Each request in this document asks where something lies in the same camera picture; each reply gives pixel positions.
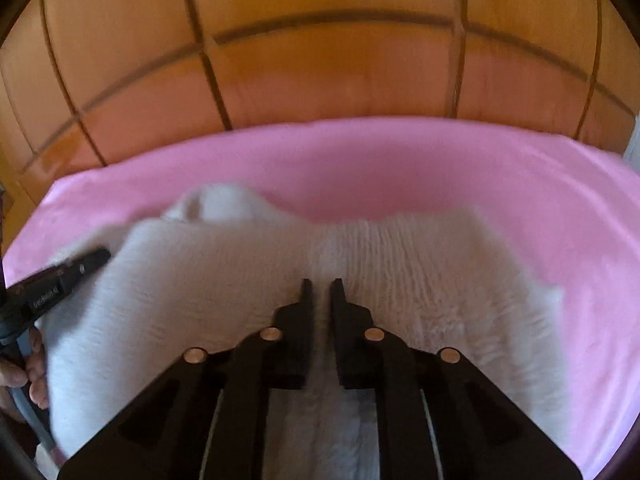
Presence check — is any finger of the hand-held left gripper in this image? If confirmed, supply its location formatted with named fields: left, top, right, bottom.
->
left=64, top=246, right=112, bottom=277

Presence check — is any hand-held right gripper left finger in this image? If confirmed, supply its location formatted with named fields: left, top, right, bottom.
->
left=57, top=278, right=315, bottom=480

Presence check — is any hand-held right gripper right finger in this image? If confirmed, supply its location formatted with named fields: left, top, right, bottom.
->
left=329, top=278, right=584, bottom=480

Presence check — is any white knitted sweater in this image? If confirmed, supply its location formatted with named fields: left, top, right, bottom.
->
left=36, top=184, right=569, bottom=480

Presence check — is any person's left hand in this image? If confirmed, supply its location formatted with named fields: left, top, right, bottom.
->
left=0, top=327, right=50, bottom=423

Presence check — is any pink blanket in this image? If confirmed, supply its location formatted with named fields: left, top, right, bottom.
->
left=2, top=117, right=640, bottom=480

